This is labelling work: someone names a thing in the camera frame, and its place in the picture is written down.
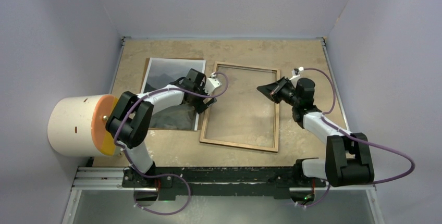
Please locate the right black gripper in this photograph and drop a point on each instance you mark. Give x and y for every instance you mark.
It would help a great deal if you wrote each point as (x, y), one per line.
(272, 90)

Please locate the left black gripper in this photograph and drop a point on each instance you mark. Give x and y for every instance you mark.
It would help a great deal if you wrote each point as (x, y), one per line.
(198, 105)

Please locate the clear acrylic sheet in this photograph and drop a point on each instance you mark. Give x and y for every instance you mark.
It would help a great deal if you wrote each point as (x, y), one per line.
(241, 112)

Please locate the black wooden picture frame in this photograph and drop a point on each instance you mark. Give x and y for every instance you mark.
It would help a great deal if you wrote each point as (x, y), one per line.
(203, 129)

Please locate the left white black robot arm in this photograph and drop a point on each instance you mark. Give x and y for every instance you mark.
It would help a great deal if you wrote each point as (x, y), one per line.
(130, 119)

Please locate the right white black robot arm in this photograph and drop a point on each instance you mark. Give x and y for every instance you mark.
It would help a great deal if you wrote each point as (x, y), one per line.
(347, 159)

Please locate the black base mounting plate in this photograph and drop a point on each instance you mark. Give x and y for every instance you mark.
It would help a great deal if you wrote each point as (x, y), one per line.
(171, 182)

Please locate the white cylinder orange lid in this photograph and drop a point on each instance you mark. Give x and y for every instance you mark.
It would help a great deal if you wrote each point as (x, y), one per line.
(76, 126)

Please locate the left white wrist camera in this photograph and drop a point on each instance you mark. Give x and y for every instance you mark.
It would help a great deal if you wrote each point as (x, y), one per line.
(211, 84)

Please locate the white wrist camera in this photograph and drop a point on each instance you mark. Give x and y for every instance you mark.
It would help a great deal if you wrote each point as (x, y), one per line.
(211, 84)
(296, 73)

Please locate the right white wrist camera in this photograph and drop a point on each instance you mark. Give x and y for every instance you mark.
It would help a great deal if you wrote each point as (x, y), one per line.
(296, 73)

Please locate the aluminium rail frame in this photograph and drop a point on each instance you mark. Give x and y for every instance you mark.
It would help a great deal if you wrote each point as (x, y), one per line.
(98, 196)

